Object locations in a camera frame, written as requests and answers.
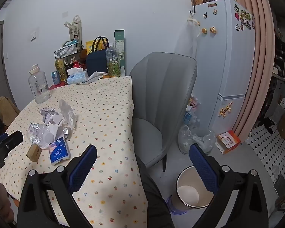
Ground black wire basket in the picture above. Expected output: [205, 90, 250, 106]
[54, 45, 78, 59]

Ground yellow snack bag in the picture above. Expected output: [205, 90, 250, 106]
[85, 40, 102, 55]

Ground clear plastic water jug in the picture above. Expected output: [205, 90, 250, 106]
[28, 64, 52, 104]

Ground clear plastic wrapper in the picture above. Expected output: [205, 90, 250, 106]
[27, 123, 56, 150]

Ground person's left hand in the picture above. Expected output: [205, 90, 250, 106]
[0, 183, 15, 224]

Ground person's dark trouser leg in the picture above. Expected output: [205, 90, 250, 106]
[135, 157, 176, 228]

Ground crumpled white paper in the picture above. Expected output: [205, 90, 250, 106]
[47, 114, 64, 138]

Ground blue white tissue box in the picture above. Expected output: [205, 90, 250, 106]
[66, 68, 89, 85]

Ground yellow figurine fridge magnets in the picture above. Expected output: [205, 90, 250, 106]
[219, 102, 233, 118]

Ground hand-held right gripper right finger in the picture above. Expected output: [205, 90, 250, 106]
[189, 144, 269, 228]

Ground white plastic bag with rubbish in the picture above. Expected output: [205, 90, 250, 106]
[185, 96, 201, 114]

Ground cluster of fridge magnets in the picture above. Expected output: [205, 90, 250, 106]
[235, 5, 256, 31]

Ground orange and white box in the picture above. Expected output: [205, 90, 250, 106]
[216, 130, 241, 155]

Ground floral cream tablecloth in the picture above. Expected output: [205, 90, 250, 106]
[0, 76, 149, 228]

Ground large clear plastic bag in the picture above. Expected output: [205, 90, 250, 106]
[178, 125, 216, 155]

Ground crumpled silver foil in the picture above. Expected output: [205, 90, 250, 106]
[39, 108, 60, 121]

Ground grey upholstered chair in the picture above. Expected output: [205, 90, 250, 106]
[129, 52, 197, 173]

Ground black clothing on floor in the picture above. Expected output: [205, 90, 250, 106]
[264, 117, 276, 133]

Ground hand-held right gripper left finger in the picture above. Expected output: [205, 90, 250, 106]
[17, 144, 97, 228]

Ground blue tissue pack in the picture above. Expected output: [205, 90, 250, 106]
[49, 138, 71, 166]

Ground tall green box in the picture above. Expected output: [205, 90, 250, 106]
[114, 30, 126, 67]

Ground navy lunch bag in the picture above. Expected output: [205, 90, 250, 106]
[86, 36, 110, 76]

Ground white refrigerator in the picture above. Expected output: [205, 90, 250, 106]
[193, 0, 256, 136]

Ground clear floral print bottle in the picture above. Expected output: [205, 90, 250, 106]
[106, 43, 121, 77]

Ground pink curtain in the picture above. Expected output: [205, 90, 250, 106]
[223, 0, 276, 143]

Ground white hanging mesh bag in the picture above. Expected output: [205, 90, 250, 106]
[186, 14, 201, 57]

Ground white bin with black rim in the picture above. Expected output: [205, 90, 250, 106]
[176, 165, 215, 209]

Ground white tissue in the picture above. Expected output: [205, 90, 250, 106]
[59, 99, 78, 131]

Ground small brown cardboard box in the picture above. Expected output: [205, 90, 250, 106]
[26, 144, 42, 162]

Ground white printed tote bag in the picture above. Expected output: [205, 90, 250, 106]
[64, 15, 82, 45]

